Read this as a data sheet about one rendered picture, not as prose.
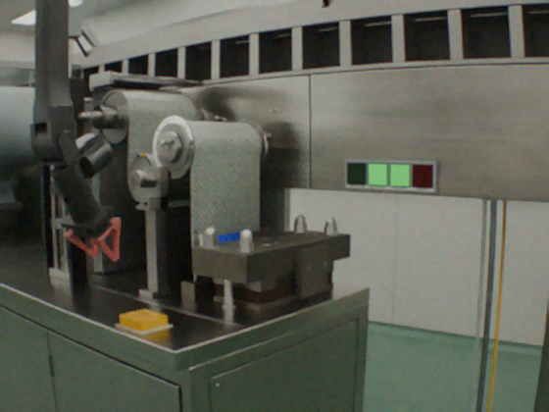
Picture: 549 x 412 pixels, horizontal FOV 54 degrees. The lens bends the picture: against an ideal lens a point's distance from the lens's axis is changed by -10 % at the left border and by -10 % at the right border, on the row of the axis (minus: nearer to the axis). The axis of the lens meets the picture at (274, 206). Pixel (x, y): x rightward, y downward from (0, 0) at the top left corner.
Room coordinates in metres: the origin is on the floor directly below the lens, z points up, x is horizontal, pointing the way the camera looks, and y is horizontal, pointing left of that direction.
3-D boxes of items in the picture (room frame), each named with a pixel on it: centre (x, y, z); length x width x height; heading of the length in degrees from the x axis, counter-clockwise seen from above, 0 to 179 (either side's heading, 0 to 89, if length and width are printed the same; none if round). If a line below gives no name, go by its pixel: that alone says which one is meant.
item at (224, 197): (1.45, 0.11, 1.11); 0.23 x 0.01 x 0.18; 141
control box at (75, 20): (1.76, 0.65, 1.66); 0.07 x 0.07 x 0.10; 36
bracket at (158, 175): (1.38, 0.29, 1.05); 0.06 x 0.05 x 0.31; 141
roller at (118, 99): (1.65, 0.35, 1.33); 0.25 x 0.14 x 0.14; 141
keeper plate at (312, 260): (1.36, -0.09, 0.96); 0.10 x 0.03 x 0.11; 141
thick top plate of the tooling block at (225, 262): (1.40, -0.01, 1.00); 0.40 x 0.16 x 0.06; 141
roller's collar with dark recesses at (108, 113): (1.53, 0.44, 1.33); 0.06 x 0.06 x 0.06; 51
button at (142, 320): (1.11, 0.26, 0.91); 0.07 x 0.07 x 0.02; 51
